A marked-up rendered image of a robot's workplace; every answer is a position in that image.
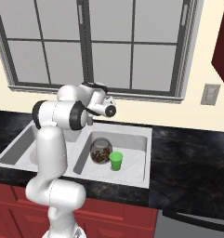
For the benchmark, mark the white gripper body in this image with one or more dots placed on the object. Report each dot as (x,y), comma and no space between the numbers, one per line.
(110,100)

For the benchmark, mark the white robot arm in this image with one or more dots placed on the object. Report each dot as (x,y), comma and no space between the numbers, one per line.
(51,155)

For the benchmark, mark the grey sink tap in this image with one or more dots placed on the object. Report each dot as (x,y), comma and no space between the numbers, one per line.
(90,120)

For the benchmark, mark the steel double sink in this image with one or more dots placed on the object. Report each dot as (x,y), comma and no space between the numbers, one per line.
(132,145)

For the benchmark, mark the glass jar with brown contents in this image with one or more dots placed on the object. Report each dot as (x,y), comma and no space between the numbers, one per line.
(100,152)

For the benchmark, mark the green cup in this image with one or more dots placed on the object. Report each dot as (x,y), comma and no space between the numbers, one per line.
(116,161)

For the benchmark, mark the grey framed window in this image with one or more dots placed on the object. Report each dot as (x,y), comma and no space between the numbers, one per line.
(110,46)

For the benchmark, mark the red base cupboard run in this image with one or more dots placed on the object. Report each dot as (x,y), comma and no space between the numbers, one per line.
(116,221)

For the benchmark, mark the grey dishwasher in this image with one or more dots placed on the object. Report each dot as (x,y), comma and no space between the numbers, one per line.
(191,231)

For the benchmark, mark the grey wall outlet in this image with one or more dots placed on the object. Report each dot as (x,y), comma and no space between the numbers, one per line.
(210,94)

